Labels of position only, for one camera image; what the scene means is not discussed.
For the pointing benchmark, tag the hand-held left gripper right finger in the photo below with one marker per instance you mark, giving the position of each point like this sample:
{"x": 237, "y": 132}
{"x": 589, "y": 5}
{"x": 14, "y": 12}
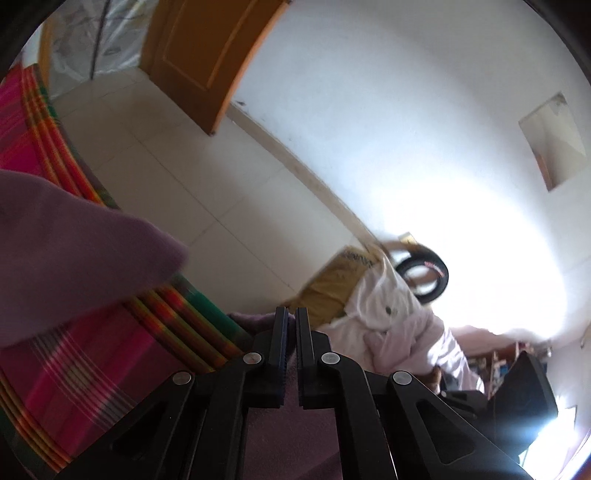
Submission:
{"x": 301, "y": 360}

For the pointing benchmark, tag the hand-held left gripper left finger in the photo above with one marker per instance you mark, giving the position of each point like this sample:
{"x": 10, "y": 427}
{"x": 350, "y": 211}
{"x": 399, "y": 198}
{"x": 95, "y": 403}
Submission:
{"x": 280, "y": 350}

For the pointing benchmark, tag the purple fleece cloth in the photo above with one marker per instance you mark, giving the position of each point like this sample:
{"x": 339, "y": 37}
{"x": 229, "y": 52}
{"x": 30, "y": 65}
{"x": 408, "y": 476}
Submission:
{"x": 69, "y": 254}

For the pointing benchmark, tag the yellow sack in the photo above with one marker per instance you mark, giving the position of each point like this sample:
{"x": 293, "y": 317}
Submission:
{"x": 328, "y": 290}

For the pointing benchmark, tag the white garment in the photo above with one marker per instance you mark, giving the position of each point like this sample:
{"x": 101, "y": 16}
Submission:
{"x": 406, "y": 332}

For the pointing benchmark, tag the black tyre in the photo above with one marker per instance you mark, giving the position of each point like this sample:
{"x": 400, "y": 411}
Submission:
{"x": 441, "y": 277}

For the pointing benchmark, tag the pink plaid blanket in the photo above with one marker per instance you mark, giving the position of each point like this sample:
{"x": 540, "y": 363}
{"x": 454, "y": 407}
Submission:
{"x": 69, "y": 369}

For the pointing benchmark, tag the wooden door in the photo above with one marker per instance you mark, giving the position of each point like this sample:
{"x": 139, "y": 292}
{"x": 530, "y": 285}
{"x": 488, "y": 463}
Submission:
{"x": 198, "y": 55}

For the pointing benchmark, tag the clear plastic curtain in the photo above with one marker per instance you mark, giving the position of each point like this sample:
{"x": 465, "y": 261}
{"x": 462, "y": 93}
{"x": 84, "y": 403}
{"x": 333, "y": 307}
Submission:
{"x": 115, "y": 37}

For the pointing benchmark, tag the wooden door frame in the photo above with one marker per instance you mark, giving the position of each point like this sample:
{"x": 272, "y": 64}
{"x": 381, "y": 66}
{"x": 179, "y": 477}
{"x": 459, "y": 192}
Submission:
{"x": 45, "y": 55}

